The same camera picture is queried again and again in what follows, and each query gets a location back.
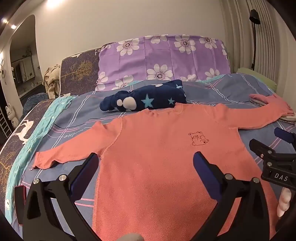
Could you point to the purple floral pillow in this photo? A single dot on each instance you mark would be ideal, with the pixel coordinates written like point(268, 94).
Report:
point(161, 55)

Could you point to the dark brown patterned pillow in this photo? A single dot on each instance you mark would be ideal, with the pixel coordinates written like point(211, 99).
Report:
point(76, 69)

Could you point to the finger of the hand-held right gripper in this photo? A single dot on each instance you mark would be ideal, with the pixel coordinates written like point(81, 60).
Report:
point(257, 146)
point(285, 136)

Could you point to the person's right hand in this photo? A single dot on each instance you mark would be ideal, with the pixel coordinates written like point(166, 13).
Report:
point(283, 201)

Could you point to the green pillow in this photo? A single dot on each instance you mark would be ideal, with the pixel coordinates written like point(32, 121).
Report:
point(259, 74)

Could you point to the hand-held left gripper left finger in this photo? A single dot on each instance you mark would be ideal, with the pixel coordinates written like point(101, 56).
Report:
point(79, 177)

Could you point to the arched wall mirror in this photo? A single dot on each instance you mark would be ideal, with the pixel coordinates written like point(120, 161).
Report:
point(25, 58)

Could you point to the beige clothes pile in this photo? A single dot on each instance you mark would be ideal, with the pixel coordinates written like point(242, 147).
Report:
point(52, 81)

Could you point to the teal quilt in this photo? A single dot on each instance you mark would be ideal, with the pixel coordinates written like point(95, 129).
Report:
point(46, 120)

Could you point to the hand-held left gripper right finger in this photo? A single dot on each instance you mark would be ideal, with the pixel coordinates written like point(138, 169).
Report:
point(203, 169)

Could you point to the pink long-sleeve shirt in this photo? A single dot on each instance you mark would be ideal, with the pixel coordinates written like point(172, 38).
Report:
point(150, 162)

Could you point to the navy star print plush garment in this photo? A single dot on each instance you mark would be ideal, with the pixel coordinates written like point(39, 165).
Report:
point(150, 97)

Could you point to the stack of folded clothes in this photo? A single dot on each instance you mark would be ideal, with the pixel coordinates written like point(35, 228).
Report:
point(257, 98)

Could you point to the black floor lamp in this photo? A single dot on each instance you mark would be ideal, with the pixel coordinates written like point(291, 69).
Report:
point(254, 17)

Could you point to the white cat figurine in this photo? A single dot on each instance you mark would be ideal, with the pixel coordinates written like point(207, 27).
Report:
point(11, 114)

